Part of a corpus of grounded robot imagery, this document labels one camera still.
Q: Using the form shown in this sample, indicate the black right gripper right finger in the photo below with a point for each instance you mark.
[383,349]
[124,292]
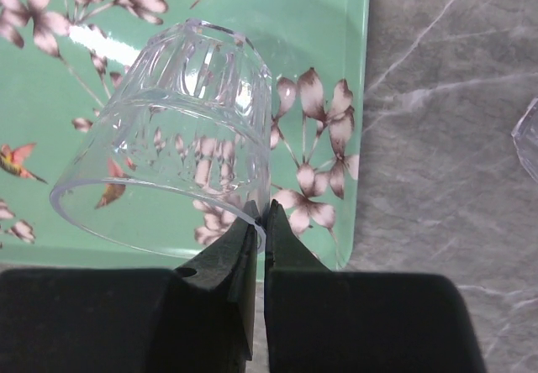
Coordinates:
[319,320]

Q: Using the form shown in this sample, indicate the green floral bird tray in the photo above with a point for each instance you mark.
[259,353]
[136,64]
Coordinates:
[62,60]

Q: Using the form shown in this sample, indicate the clear faceted drinking glass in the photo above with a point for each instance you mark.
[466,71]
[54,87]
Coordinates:
[182,145]
[525,137]

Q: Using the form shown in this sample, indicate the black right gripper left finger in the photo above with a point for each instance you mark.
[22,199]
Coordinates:
[197,317]

